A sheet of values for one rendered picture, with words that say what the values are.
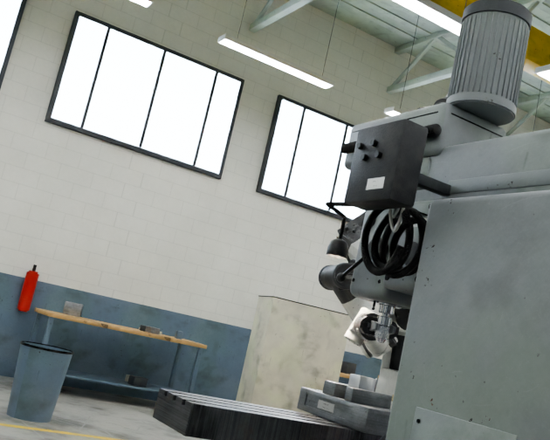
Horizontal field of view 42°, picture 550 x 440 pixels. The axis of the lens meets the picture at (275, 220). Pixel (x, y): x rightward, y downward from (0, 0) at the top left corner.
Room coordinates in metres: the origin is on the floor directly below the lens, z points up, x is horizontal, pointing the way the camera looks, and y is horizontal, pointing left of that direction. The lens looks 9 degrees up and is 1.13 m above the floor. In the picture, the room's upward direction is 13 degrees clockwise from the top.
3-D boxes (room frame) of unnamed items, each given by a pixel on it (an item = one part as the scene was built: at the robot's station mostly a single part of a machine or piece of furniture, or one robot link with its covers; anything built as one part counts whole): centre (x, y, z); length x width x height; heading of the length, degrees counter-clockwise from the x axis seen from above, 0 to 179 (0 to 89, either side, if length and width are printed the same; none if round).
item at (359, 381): (2.21, -0.36, 1.05); 0.06 x 0.05 x 0.06; 119
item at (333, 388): (2.26, -0.34, 1.02); 0.15 x 0.06 x 0.04; 119
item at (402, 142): (1.81, -0.24, 1.62); 0.20 x 0.09 x 0.21; 28
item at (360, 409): (2.24, -0.35, 0.99); 0.35 x 0.15 x 0.11; 29
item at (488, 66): (2.01, -0.51, 2.05); 0.20 x 0.20 x 0.32
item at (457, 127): (2.22, -0.40, 1.81); 0.47 x 0.26 x 0.16; 28
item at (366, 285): (2.23, -0.40, 1.47); 0.21 x 0.19 x 0.32; 118
